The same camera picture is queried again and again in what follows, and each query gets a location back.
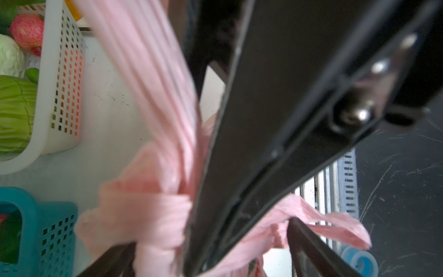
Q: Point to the pink plastic grocery bag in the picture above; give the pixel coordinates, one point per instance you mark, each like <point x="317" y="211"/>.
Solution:
<point x="150" y="202"/>

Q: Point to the teal plastic fruit basket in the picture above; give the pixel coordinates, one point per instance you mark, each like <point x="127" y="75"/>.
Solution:
<point x="37" y="238"/>

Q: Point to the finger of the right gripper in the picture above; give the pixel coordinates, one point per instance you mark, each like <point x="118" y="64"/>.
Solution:
<point x="309" y="81"/>
<point x="212" y="29"/>

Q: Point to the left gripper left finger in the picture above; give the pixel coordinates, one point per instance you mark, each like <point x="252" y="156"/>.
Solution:
<point x="117" y="261"/>

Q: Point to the green cabbage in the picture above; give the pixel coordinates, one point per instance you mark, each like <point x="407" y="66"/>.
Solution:
<point x="18" y="102"/>

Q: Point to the white plastic vegetable basket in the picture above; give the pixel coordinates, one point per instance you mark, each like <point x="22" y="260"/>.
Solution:
<point x="57" y="120"/>

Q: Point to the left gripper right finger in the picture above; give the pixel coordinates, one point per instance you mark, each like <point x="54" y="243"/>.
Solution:
<point x="311" y="256"/>

